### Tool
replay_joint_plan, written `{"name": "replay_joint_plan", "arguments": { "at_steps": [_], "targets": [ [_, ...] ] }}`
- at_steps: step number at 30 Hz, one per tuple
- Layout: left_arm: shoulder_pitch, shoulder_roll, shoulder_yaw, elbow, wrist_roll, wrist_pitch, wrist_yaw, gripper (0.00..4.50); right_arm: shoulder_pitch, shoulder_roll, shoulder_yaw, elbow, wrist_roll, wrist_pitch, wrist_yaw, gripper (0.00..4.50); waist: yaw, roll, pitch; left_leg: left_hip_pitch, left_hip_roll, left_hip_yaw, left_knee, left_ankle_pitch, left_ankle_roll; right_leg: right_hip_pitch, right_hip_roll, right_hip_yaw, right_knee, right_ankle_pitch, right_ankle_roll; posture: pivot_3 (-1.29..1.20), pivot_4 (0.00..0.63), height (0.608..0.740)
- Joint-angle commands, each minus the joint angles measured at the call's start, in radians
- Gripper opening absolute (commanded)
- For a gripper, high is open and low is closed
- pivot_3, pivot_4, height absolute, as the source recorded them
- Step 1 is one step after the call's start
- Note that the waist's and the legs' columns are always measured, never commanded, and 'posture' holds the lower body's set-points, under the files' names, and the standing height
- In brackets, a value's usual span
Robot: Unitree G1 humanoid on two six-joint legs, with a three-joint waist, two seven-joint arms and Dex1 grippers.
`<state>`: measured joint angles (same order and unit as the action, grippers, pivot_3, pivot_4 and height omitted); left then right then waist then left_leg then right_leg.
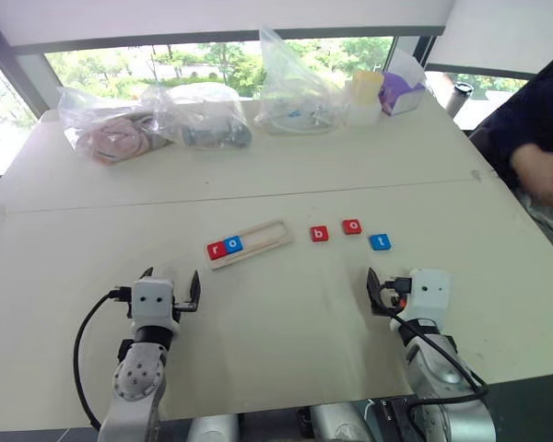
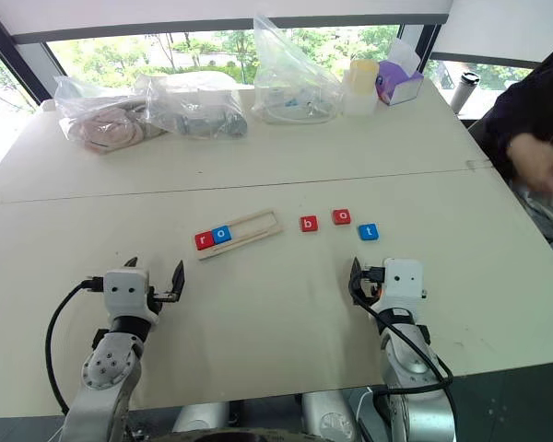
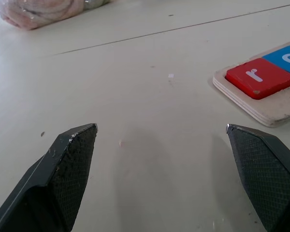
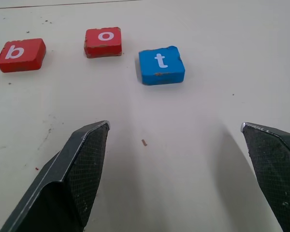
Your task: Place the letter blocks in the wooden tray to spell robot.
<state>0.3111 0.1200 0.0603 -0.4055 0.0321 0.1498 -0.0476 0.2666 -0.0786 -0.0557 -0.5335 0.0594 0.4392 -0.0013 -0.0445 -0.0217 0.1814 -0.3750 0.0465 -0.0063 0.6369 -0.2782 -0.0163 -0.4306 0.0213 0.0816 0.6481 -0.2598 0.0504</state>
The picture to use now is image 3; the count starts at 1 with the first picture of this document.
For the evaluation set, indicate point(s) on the pink plastic bag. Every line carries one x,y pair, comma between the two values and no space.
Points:
36,10

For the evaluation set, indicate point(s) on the wooden puzzle board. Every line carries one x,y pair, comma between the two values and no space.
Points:
268,108

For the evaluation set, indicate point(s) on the blue letter block o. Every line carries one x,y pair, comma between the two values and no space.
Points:
284,59

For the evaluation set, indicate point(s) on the red letter block r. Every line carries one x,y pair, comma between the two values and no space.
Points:
258,77

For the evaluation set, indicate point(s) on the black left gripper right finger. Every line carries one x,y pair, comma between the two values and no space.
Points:
265,174

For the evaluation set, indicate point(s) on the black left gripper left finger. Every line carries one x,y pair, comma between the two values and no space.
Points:
55,174

